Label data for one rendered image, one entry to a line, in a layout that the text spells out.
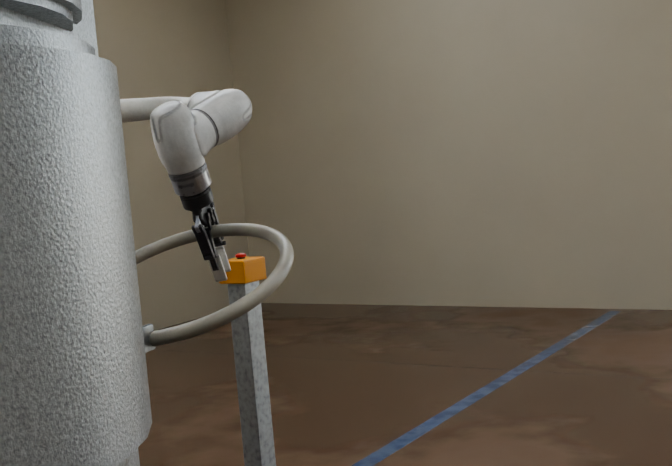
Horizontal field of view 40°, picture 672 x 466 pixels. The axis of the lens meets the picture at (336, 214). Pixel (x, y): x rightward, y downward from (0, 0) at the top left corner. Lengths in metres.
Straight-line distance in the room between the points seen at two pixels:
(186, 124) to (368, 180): 6.61
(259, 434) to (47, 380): 2.79
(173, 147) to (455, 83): 6.23
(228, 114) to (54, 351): 1.71
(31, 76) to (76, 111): 0.04
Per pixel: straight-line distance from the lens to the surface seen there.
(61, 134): 0.50
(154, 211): 8.58
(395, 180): 8.49
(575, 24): 7.80
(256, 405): 3.24
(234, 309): 1.81
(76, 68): 0.52
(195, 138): 2.10
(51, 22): 0.59
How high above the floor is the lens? 1.39
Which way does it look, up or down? 3 degrees down
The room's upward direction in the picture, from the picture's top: 5 degrees counter-clockwise
